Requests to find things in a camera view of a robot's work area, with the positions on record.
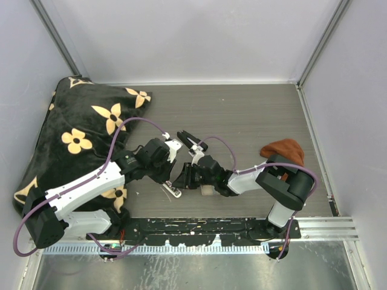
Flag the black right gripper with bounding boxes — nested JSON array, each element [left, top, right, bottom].
[[172, 162, 216, 190]]

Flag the red white staple box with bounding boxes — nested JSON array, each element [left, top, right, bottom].
[[201, 185, 214, 196]]

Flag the black stapler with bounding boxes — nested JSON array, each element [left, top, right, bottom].
[[177, 130, 208, 152]]

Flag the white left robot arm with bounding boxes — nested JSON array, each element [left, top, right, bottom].
[[22, 138, 182, 249]]

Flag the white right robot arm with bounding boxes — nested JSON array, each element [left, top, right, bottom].
[[172, 154, 317, 238]]

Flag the black floral cushion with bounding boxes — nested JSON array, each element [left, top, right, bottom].
[[13, 76, 152, 213]]

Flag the orange brown cloth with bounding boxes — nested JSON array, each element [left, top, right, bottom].
[[260, 138, 305, 166]]

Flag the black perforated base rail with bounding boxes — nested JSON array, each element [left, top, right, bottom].
[[85, 216, 285, 248]]

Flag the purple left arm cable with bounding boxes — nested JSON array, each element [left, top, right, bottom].
[[15, 117, 171, 257]]

